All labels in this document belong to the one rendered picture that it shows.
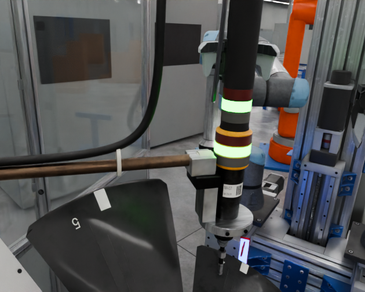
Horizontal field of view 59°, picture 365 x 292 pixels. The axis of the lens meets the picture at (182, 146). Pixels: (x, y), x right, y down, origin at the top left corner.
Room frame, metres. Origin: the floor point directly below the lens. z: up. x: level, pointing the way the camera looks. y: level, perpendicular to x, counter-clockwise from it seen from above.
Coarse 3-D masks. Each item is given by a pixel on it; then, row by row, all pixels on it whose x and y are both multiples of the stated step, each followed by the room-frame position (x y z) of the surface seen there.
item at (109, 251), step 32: (128, 192) 0.46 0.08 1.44; (160, 192) 0.48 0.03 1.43; (32, 224) 0.38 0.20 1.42; (64, 224) 0.40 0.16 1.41; (96, 224) 0.41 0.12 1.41; (128, 224) 0.42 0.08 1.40; (160, 224) 0.44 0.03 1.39; (64, 256) 0.37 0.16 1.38; (96, 256) 0.38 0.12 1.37; (128, 256) 0.39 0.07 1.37; (160, 256) 0.40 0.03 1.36; (96, 288) 0.36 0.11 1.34; (128, 288) 0.36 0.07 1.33; (160, 288) 0.37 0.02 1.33
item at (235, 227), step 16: (192, 160) 0.34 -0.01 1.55; (208, 160) 0.34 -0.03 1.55; (192, 176) 0.34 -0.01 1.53; (208, 176) 0.34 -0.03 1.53; (208, 192) 0.34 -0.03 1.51; (208, 208) 0.34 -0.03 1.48; (240, 208) 0.38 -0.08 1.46; (208, 224) 0.34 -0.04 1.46; (224, 224) 0.34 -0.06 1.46; (240, 224) 0.34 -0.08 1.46
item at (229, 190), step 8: (216, 168) 0.36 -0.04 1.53; (224, 176) 0.35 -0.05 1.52; (232, 176) 0.35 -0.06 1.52; (240, 176) 0.35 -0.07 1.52; (224, 184) 0.35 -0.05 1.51; (232, 184) 0.35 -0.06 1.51; (240, 184) 0.35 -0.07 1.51; (224, 192) 0.35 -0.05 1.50; (232, 192) 0.35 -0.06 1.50; (240, 192) 0.35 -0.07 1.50; (224, 200) 0.35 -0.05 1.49; (232, 200) 0.35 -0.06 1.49; (216, 208) 0.36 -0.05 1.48; (224, 208) 0.35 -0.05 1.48; (232, 208) 0.35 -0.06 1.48; (216, 216) 0.36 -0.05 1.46; (224, 216) 0.35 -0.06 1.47; (232, 216) 0.35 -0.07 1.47; (224, 240) 0.35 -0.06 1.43
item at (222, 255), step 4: (220, 248) 0.36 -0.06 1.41; (224, 248) 0.36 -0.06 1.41; (220, 252) 0.36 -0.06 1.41; (224, 252) 0.36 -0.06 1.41; (220, 256) 0.36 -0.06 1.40; (224, 256) 0.36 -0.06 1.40; (220, 260) 0.36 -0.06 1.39; (220, 264) 0.36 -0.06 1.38; (220, 268) 0.36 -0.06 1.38; (220, 272) 0.36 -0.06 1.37
